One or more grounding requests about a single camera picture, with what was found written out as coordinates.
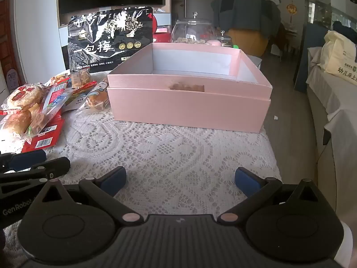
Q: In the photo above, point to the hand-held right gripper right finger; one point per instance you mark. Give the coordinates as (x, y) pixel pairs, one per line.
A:
(246, 181)

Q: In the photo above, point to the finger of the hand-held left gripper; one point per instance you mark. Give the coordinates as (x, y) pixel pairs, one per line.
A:
(55, 167)
(28, 158)

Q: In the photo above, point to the long red white packet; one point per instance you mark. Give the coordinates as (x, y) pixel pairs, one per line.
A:
(53, 100)

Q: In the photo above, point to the pink cardboard box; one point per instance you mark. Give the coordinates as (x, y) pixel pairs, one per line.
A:
(181, 109)

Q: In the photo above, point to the large glass jar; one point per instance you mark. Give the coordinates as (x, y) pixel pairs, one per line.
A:
(192, 30)

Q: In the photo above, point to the cartoon bread packet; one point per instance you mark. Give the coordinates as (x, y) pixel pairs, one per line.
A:
(97, 97)

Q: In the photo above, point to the white lace tablecloth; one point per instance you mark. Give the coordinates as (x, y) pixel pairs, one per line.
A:
(167, 156)

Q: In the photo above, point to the pink plastic container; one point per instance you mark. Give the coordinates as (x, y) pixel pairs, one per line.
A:
(213, 43)

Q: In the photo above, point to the yellow green pastry packet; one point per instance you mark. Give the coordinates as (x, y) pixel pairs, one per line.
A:
(35, 118)

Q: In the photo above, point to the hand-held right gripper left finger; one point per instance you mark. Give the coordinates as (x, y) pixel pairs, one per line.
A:
(114, 181)

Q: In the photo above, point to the white blue snack packet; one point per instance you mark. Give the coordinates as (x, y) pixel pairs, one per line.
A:
(74, 102)

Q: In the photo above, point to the beige cushion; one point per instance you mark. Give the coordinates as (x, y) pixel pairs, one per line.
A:
(340, 58)

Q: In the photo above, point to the small brown pastry packet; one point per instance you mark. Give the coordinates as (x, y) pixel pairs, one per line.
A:
(81, 79)

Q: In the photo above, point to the red barcode packet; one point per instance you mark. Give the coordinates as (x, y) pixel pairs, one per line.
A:
(41, 142)

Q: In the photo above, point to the brown wooden door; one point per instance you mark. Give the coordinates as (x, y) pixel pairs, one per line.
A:
(5, 47)

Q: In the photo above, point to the dark blue partition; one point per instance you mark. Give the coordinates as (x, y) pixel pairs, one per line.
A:
(304, 58)

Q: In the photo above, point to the bread bun packet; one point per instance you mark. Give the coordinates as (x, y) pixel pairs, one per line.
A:
(16, 121)

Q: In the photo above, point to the red orange snack packet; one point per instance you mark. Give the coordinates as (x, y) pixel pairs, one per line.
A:
(57, 79)

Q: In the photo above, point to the grey side table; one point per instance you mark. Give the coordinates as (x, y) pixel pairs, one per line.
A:
(254, 60)

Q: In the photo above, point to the round pastry clear packet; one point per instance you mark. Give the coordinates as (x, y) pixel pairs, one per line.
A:
(21, 95)

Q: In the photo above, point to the dark cloth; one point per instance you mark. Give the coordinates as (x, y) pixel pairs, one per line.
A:
(344, 29)

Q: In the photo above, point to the dark clothing pile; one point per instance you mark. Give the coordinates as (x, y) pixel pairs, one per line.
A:
(245, 11)

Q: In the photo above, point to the red gold wall ornament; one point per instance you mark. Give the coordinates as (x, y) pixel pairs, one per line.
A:
(291, 8)

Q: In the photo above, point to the black snack bag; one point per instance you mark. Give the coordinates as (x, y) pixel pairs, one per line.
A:
(92, 47)

